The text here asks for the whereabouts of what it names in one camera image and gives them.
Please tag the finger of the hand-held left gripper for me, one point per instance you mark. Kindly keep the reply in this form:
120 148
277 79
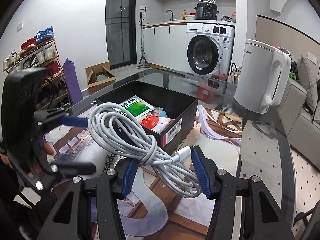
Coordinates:
75 122
75 168

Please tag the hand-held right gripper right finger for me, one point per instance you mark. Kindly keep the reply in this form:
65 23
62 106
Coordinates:
200 172

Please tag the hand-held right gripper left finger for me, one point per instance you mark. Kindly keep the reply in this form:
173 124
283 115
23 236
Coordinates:
128 177

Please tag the black cardboard box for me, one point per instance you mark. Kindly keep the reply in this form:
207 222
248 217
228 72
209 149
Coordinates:
180 120

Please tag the red and white plastic bag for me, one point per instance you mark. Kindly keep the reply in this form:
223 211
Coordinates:
150 123

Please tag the green and white packet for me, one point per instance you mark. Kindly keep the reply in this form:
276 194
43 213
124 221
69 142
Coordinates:
137 108

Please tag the person's left hand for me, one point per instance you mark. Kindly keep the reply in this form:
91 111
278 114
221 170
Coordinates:
48 148

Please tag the white foam wrap pouch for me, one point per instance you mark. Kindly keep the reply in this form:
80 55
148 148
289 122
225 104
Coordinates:
100 155

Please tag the printed table mat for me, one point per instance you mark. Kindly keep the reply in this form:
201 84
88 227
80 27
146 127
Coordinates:
180 205

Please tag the purple yoga mat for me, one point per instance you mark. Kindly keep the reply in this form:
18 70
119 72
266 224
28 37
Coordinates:
72 80

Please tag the brown cardboard box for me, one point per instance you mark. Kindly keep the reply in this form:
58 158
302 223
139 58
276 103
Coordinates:
100 83

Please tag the shoe rack with shoes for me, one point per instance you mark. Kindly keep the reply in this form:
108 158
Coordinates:
45 55

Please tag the wooden shoe rack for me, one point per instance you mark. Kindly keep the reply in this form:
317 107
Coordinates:
56 55

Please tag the small blue white packet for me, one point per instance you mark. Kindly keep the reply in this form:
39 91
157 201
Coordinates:
163 114

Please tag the mop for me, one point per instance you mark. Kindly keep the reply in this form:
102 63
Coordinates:
143 60

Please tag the dark glass door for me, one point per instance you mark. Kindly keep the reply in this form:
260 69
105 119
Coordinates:
120 30

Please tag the wicker basket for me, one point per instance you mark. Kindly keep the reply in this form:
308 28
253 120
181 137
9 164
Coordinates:
235 76

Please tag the white electric kettle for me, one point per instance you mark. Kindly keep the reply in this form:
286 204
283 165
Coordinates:
252 80

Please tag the white base cabinet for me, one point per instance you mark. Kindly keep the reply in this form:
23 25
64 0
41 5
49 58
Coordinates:
162 47

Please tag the grey sofa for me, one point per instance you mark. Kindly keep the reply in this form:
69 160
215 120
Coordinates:
297 105

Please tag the grey pillow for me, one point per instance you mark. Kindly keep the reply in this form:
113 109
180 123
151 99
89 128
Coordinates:
311 90

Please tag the white washing machine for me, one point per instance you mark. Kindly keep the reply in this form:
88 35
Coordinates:
202 30

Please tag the kitchen faucet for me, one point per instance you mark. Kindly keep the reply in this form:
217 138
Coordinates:
172 13

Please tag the yellow bottle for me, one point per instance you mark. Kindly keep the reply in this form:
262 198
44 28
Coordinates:
184 15

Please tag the white bowl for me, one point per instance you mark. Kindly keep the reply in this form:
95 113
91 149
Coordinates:
190 17

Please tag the grey cloth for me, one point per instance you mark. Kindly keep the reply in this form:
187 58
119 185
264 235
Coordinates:
226 18

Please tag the orange bag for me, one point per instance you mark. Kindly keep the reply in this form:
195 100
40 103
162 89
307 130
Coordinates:
233 17

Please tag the black pressure cooker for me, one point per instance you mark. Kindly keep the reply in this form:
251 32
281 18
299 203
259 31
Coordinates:
206 11

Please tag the white wall switch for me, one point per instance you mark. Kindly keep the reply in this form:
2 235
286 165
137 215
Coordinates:
20 26

